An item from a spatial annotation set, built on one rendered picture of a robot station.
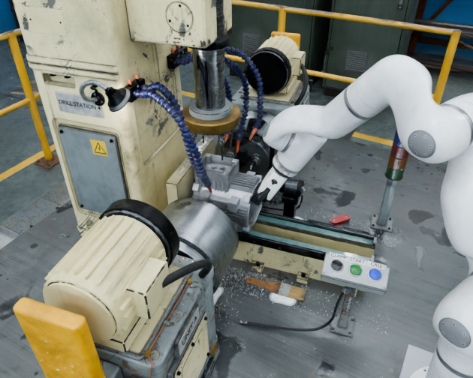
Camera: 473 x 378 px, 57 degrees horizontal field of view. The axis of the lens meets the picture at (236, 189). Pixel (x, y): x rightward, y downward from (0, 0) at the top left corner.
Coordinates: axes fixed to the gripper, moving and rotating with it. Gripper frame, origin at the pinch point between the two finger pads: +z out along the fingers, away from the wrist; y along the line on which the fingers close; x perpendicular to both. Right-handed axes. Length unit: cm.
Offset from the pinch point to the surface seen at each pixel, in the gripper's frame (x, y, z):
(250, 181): 4.6, 5.8, 0.6
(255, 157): 6.6, 24.3, 5.1
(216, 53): 33.7, 3.3, -30.9
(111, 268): 21, -61, -17
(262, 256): -14.2, -1.0, 19.4
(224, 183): 11.3, 1.1, 3.8
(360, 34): -22, 322, 33
